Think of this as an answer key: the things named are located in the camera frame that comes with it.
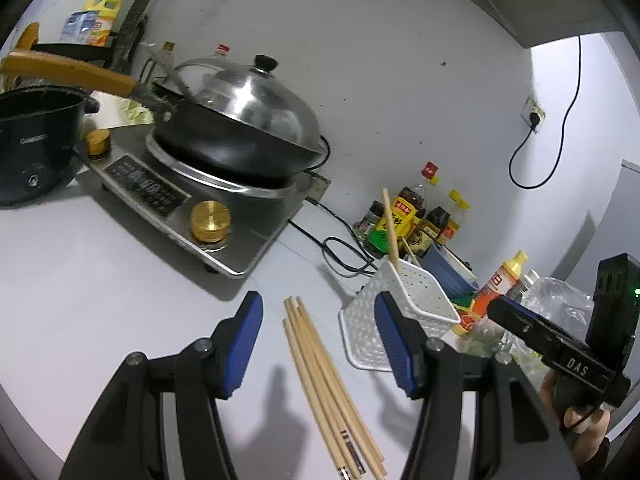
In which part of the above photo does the gold round knob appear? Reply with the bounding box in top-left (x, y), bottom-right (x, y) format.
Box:
top-left (190, 201), bottom-right (233, 243)
top-left (84, 130), bottom-right (112, 157)

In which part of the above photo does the blue and white packet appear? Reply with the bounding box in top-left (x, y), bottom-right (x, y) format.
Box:
top-left (60, 10), bottom-right (96, 45)

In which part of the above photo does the dark electric cooking pot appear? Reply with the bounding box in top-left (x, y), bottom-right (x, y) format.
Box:
top-left (0, 86), bottom-right (101, 208)

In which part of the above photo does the dark vertical pipe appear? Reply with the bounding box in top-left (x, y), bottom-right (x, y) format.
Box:
top-left (111, 0), bottom-right (178, 73)

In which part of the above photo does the white perforated plastic basket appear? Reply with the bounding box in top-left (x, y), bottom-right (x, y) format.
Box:
top-left (339, 258), bottom-right (461, 372)

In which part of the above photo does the brown curved wooden handle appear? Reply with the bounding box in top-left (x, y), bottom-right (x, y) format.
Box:
top-left (15, 22), bottom-right (41, 53)

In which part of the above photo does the steel induction cooker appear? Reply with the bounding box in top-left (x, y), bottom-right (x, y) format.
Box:
top-left (75, 125), bottom-right (331, 279)

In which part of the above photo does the black cooker power cable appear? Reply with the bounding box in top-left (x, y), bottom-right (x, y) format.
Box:
top-left (287, 135), bottom-right (381, 278)

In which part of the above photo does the yellow detergent bottle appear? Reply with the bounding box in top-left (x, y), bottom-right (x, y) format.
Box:
top-left (82, 0), bottom-right (122, 48)

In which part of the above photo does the small spice jar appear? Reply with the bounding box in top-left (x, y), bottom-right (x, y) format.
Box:
top-left (352, 201), bottom-right (386, 241)

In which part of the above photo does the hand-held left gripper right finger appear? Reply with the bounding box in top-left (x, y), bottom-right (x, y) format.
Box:
top-left (375, 291), bottom-right (583, 480)

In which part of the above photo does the black metal rack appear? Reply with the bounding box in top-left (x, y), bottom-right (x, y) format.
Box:
top-left (30, 32), bottom-right (123, 68)

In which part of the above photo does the yellow squeeze bottle red label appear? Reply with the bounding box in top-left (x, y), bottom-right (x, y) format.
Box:
top-left (450, 250), bottom-right (529, 338)

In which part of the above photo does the white wall outlet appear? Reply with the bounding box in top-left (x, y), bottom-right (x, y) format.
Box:
top-left (520, 96), bottom-right (547, 133)

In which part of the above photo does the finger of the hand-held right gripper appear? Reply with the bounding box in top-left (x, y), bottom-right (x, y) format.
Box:
top-left (487, 297), bottom-right (590, 357)

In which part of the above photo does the black wok with wooden handle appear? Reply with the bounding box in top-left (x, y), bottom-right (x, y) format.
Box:
top-left (0, 50), bottom-right (326, 183)

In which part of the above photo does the person's right hand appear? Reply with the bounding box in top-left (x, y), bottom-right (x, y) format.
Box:
top-left (540, 370), bottom-right (612, 461)

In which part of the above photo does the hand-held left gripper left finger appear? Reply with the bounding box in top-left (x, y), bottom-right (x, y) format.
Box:
top-left (59, 291), bottom-right (264, 480)

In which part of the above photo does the black hanging cable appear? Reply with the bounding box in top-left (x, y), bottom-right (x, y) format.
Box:
top-left (509, 35), bottom-right (583, 190)

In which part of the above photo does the blue bowl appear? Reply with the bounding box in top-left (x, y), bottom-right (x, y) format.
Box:
top-left (420, 241), bottom-right (481, 301)

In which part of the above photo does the red cap soy sauce bottle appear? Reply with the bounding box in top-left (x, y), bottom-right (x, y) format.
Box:
top-left (367, 161), bottom-right (441, 260)

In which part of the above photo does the clear plastic bag of greens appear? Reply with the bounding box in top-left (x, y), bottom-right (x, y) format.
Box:
top-left (470, 270), bottom-right (596, 376)

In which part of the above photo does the steel wok lid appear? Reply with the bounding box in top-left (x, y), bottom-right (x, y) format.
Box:
top-left (172, 54), bottom-right (323, 153)

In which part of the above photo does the pale cabbage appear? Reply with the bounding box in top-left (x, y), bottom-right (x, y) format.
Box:
top-left (92, 91), bottom-right (157, 131)

